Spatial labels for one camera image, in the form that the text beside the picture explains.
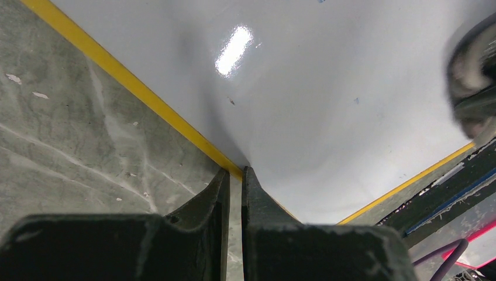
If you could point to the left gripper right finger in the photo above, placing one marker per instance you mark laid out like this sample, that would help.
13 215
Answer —
276 246

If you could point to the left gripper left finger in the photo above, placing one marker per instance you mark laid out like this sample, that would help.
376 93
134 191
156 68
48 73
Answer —
190 243

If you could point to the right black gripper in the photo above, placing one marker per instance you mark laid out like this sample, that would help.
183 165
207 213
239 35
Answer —
470 77

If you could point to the yellow framed whiteboard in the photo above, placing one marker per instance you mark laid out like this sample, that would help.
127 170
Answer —
337 105

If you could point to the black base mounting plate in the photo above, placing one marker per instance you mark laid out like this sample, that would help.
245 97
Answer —
440 203

